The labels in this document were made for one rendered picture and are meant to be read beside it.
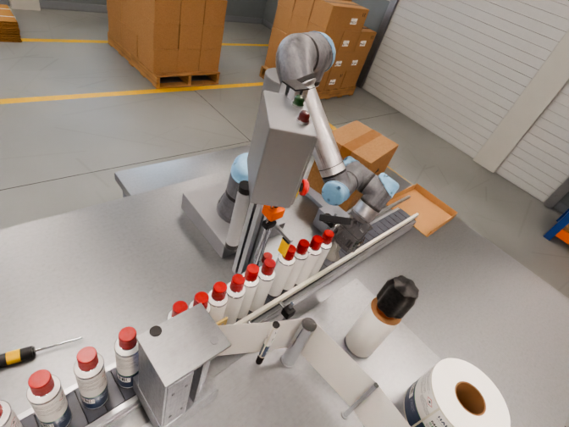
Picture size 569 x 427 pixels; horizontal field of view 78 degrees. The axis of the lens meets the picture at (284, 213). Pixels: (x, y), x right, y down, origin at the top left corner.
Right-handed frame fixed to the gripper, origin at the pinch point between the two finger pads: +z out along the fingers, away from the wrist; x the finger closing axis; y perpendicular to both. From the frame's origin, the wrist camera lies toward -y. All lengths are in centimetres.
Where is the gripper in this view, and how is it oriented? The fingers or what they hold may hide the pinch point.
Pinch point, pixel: (319, 257)
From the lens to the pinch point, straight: 121.6
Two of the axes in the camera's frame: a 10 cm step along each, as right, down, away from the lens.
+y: 6.4, 6.2, -4.5
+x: 4.9, 1.1, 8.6
